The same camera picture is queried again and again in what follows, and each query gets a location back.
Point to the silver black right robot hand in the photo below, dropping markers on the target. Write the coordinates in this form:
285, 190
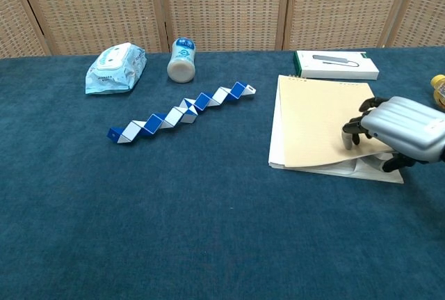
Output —
406, 126

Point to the notebook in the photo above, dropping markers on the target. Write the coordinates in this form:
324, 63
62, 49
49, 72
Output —
313, 122

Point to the orange juice plastic bottle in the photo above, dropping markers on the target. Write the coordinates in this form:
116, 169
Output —
439, 89

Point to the white USB hub box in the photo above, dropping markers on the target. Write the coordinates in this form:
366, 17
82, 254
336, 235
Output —
337, 67

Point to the woven bamboo folding screen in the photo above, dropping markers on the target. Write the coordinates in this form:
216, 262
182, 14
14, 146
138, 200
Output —
222, 4

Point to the blue white snake puzzle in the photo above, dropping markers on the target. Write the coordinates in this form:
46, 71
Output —
180, 113

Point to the white milk drink bottle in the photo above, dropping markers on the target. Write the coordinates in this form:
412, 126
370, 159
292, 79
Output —
181, 63

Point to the blue carpet table cloth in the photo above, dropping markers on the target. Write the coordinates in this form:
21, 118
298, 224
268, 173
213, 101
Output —
174, 209

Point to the light blue wet wipes pack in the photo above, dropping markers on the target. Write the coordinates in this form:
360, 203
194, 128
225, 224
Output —
114, 70

